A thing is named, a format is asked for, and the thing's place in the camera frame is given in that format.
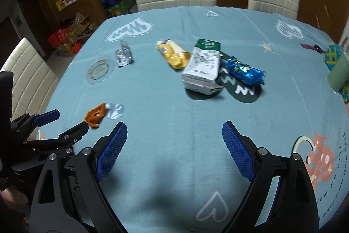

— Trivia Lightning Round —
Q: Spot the orange cellophane wrapper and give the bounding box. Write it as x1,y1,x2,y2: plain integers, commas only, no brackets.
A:
84,103,106,129

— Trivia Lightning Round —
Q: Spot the person's left hand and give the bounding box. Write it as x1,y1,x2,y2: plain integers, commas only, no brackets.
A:
1,187,30,222

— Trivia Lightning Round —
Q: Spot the cream chair left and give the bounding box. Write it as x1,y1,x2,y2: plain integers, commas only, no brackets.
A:
1,38,59,119

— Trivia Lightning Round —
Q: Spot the clear crumpled plastic film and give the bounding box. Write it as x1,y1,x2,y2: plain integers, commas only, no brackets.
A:
105,103,125,120

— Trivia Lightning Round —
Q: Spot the clear round glass coaster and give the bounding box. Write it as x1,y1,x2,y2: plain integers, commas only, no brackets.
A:
86,57,115,85

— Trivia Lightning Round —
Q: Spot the silver foil blister pack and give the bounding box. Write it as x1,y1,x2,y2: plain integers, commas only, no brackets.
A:
115,41,134,67

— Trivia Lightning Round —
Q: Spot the pile of cardboard boxes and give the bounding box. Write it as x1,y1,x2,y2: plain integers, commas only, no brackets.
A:
58,12,98,57

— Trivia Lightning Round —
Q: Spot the light blue tablecloth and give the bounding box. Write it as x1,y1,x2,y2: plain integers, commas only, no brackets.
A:
39,7,348,232

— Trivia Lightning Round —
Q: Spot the small yellow snack wrapper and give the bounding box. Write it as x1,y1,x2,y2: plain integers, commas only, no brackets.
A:
156,39,191,70

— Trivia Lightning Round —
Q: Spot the green printed bag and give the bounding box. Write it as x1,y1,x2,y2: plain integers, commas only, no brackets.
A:
108,2,128,17

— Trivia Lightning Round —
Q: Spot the green mug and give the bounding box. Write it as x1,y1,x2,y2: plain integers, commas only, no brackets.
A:
327,52,349,92

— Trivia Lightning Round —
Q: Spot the green white milk carton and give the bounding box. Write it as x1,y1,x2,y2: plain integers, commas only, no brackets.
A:
181,38,223,95

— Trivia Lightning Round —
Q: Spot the shiny blue foil wrapper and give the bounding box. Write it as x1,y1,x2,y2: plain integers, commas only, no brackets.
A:
226,56,266,86

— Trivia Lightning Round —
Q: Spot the knitted teal yellow coaster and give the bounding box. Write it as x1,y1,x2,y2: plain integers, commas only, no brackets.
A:
323,42,348,104

